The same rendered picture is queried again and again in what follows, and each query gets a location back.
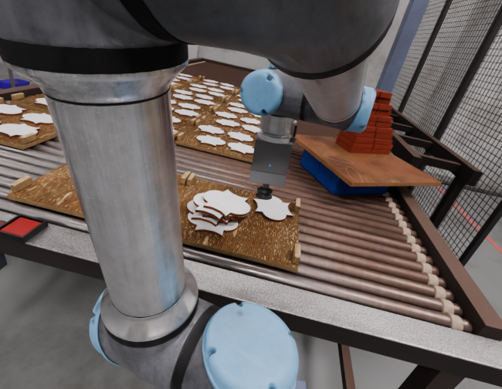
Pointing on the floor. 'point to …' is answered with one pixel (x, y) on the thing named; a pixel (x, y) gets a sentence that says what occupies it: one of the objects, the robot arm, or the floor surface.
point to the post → (401, 44)
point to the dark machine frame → (413, 131)
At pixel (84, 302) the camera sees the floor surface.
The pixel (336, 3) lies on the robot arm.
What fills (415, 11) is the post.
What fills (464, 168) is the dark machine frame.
